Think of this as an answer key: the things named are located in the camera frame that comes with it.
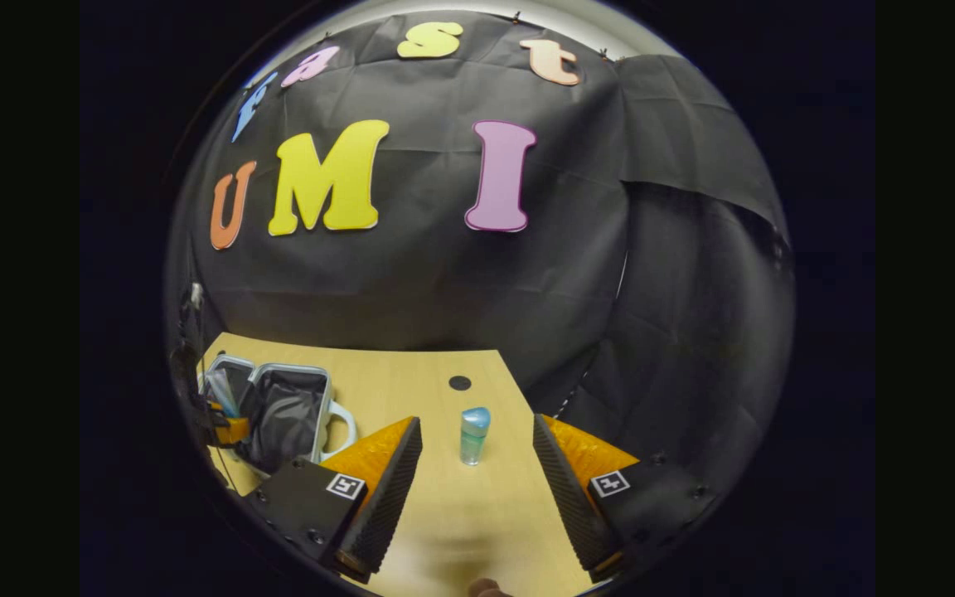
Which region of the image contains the white teal skin care tube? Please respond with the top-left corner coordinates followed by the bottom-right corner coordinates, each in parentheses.
top-left (206, 369), bottom-right (240, 418)

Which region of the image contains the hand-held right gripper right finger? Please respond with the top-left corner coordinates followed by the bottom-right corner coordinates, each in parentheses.
top-left (531, 412), bottom-right (719, 584)

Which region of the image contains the light blue suitcase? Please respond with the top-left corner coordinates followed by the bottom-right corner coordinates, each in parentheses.
top-left (198, 352), bottom-right (360, 480)

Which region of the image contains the blue capped clear bottle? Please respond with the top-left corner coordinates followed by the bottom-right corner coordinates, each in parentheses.
top-left (458, 406), bottom-right (492, 467)

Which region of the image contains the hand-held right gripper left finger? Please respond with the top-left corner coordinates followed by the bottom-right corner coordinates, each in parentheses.
top-left (247, 415), bottom-right (424, 585)

